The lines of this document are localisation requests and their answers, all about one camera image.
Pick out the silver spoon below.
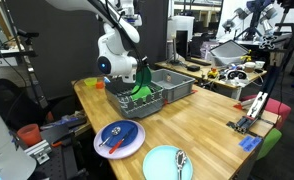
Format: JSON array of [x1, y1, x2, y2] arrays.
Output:
[[98, 126, 122, 148]]

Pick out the black camera stand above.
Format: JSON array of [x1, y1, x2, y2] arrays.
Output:
[[226, 0, 294, 135]]

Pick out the black keyboard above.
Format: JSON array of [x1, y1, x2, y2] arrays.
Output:
[[186, 57, 212, 67]]

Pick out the black optical breadboard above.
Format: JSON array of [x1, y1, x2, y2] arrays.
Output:
[[40, 123, 90, 180]]

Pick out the blue and silver machine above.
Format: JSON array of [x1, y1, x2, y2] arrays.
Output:
[[221, 0, 279, 42]]

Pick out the lavender plate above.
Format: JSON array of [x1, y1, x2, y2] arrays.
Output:
[[93, 119, 147, 160]]

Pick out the orange cup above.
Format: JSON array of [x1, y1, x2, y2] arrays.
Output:
[[16, 123, 42, 147]]

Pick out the aluminium bracket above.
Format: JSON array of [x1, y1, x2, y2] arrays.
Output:
[[24, 139, 53, 165]]

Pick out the white VR headset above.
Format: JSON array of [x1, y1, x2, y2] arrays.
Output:
[[224, 68, 250, 83]]

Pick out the grey tilted storage bin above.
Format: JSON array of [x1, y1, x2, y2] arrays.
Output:
[[209, 39, 250, 68]]

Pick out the yellow green bowl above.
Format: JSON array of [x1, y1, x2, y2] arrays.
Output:
[[83, 77, 98, 88]]

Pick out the black power adapter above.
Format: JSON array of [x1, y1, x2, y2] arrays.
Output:
[[186, 65, 201, 73]]

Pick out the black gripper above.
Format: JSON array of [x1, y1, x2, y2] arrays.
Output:
[[136, 55, 149, 74]]

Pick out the black tripod with camera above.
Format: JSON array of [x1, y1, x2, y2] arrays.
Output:
[[0, 0, 50, 109]]

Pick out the grey plastic bin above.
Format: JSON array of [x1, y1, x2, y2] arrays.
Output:
[[150, 68, 196, 104]]

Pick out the metal spoon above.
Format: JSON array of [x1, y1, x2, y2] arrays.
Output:
[[175, 149, 188, 180]]

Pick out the light blue plate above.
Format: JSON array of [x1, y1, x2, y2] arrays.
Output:
[[142, 144, 194, 180]]

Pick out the red chair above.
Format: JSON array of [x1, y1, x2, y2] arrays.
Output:
[[240, 94, 292, 131]]

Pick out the orange handled tool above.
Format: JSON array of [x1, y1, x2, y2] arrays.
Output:
[[50, 139, 65, 149]]

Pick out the wooden side desk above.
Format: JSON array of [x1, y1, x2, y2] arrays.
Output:
[[154, 59, 268, 101]]

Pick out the yellow duck toy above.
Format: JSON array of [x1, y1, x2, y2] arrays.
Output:
[[207, 67, 220, 80]]

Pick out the green chair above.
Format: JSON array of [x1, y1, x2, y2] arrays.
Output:
[[255, 128, 283, 162]]

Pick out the grey dish rack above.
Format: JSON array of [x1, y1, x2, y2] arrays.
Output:
[[104, 74, 166, 120]]

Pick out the dark green plate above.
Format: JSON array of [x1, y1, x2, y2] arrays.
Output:
[[134, 65, 153, 98]]

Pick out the dark blue plate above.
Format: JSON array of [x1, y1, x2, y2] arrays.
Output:
[[101, 120, 139, 149]]

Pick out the white cup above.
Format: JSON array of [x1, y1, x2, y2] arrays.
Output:
[[253, 60, 266, 70]]

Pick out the red handled knife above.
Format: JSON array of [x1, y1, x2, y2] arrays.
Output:
[[108, 127, 135, 155]]

